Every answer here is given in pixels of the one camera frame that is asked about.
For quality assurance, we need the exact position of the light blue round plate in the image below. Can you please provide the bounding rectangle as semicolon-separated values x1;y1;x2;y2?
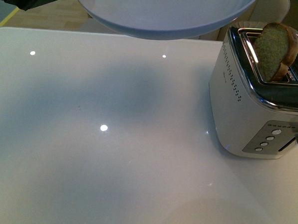
78;0;256;40

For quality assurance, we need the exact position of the slice of brown bread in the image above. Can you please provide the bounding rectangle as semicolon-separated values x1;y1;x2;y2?
253;23;298;82

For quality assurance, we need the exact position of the white two-slot toaster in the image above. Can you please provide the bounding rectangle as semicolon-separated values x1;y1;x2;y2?
209;22;298;159

